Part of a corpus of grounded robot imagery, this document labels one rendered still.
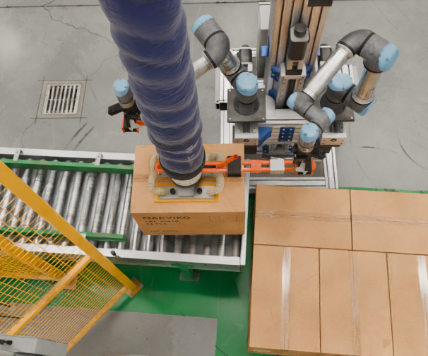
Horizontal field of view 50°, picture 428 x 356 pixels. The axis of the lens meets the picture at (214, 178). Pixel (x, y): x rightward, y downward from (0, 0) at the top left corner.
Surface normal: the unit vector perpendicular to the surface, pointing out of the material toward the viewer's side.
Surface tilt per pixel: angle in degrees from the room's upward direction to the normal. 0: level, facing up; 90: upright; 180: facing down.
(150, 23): 83
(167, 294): 0
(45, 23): 0
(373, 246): 0
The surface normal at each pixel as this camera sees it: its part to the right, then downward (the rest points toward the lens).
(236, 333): -0.04, -0.40
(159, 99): 0.05, 0.85
